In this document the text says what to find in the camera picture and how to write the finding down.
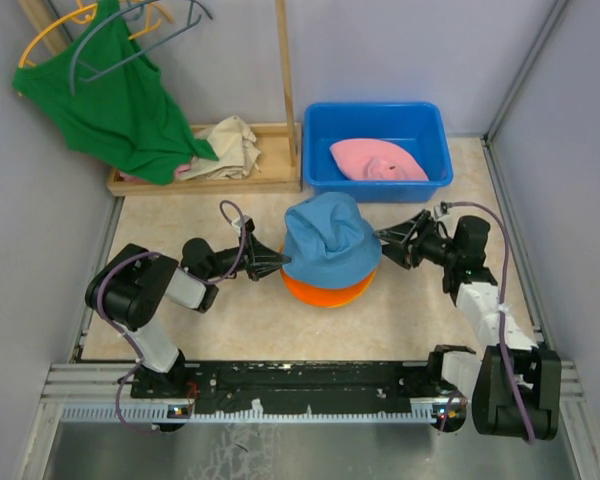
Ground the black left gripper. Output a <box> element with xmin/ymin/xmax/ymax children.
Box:
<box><xmin>206</xmin><ymin>230</ymin><xmax>292</xmax><ymax>282</ymax></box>

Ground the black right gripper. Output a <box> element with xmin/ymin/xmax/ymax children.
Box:
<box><xmin>373</xmin><ymin>210</ymin><xmax>459</xmax><ymax>269</ymax></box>

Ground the light blue bucket hat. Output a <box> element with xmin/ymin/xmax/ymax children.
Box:
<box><xmin>283</xmin><ymin>192</ymin><xmax>382</xmax><ymax>290</ymax></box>

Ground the orange bucket hat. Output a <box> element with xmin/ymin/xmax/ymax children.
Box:
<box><xmin>280</xmin><ymin>264</ymin><xmax>379</xmax><ymax>308</ymax></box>

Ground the pink bucket hat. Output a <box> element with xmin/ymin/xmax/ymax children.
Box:
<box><xmin>330</xmin><ymin>138</ymin><xmax>429</xmax><ymax>182</ymax></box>

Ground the wooden clothes rack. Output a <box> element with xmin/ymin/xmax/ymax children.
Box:
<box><xmin>19</xmin><ymin>1</ymin><xmax>302</xmax><ymax>197</ymax></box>

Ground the blue plastic bin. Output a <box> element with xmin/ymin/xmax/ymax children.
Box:
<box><xmin>303</xmin><ymin>102</ymin><xmax>453</xmax><ymax>203</ymax></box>

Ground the yellow bucket hat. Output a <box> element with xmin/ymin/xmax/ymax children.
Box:
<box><xmin>320</xmin><ymin>302</ymin><xmax>351</xmax><ymax>309</ymax></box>

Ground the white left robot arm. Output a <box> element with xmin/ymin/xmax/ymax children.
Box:
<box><xmin>85</xmin><ymin>232</ymin><xmax>291</xmax><ymax>397</ymax></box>

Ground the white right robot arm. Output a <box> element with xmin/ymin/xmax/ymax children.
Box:
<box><xmin>375</xmin><ymin>202</ymin><xmax>562</xmax><ymax>444</ymax></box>

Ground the beige folded cloth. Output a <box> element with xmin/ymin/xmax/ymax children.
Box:
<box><xmin>177</xmin><ymin>115</ymin><xmax>262</xmax><ymax>181</ymax></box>

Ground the pink cloth on rack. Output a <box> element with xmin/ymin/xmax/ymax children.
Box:
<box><xmin>118</xmin><ymin>163</ymin><xmax>191</xmax><ymax>182</ymax></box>

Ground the green tank top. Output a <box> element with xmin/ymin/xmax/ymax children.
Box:
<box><xmin>12</xmin><ymin>1</ymin><xmax>218</xmax><ymax>185</ymax></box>

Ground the grey-blue clothes hanger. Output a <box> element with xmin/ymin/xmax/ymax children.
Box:
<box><xmin>69</xmin><ymin>0</ymin><xmax>214</xmax><ymax>96</ymax></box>

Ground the orange clothes hanger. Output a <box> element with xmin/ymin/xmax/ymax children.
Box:
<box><xmin>17</xmin><ymin>0</ymin><xmax>175</xmax><ymax>69</ymax></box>

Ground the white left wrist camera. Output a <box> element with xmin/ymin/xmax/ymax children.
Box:
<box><xmin>231</xmin><ymin>215</ymin><xmax>255</xmax><ymax>237</ymax></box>

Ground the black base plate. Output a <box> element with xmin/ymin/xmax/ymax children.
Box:
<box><xmin>129</xmin><ymin>358</ymin><xmax>487</xmax><ymax>433</ymax></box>

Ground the aluminium frame rail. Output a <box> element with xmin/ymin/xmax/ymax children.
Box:
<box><xmin>19</xmin><ymin>360</ymin><xmax>600</xmax><ymax>479</ymax></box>

